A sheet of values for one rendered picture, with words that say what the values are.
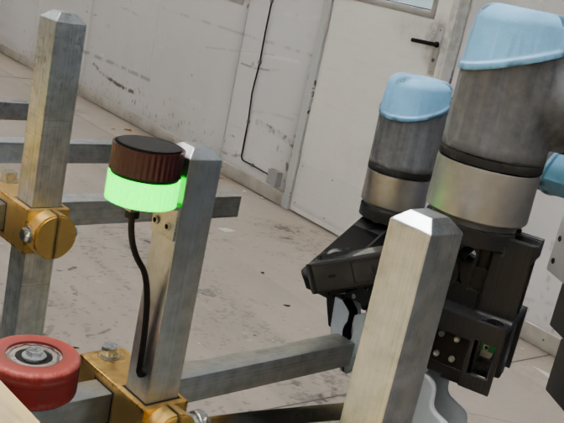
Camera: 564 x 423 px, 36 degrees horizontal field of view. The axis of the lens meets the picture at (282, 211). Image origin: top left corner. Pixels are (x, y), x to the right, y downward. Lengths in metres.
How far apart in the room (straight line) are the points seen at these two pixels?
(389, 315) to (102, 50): 6.25
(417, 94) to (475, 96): 0.36
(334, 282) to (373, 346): 0.10
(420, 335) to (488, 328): 0.07
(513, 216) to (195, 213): 0.27
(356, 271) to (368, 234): 0.34
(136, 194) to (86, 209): 0.35
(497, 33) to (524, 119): 0.06
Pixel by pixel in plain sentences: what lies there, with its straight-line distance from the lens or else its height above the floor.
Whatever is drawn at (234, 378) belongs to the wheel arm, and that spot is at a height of 0.85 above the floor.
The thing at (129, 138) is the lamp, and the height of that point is 1.11.
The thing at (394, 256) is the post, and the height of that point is 1.10.
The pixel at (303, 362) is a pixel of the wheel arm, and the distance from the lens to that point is 1.00.
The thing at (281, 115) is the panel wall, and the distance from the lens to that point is 4.91.
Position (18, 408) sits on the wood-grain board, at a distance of 0.72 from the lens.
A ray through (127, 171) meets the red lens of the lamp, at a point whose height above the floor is 1.09.
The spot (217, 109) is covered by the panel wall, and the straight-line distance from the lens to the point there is 5.42.
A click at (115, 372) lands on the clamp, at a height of 0.87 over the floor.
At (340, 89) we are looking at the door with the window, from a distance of 4.57.
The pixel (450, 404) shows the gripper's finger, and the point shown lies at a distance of 0.72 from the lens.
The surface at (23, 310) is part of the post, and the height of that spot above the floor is 0.85.
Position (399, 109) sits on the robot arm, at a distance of 0.97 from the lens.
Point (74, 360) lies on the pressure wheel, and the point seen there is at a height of 0.91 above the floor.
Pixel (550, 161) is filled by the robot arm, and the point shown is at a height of 1.13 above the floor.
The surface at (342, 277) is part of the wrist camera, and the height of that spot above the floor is 1.05.
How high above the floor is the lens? 1.27
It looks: 15 degrees down
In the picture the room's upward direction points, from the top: 12 degrees clockwise
